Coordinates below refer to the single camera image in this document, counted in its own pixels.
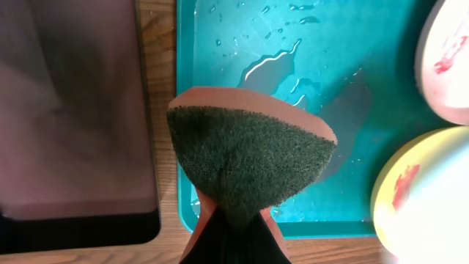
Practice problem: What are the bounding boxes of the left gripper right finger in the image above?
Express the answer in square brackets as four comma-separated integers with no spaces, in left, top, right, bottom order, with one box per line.
[229,213,291,264]

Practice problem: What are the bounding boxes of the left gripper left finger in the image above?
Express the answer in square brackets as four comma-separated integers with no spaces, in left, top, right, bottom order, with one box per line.
[179,207,229,264]

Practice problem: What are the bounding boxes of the green and orange sponge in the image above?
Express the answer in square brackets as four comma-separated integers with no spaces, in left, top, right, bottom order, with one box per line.
[166,86,339,263]

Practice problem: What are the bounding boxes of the yellow-green plate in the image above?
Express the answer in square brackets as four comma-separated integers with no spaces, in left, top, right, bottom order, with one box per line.
[371,126,468,264]

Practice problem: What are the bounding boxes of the black rectangular tray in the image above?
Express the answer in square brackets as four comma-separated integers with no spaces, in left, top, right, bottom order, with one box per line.
[1,0,160,254]

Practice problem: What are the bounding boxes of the teal plastic tray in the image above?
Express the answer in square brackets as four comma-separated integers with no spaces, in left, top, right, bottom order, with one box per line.
[177,0,448,239]

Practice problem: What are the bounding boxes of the white plate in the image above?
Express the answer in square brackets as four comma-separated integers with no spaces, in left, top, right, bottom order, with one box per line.
[414,0,468,125]

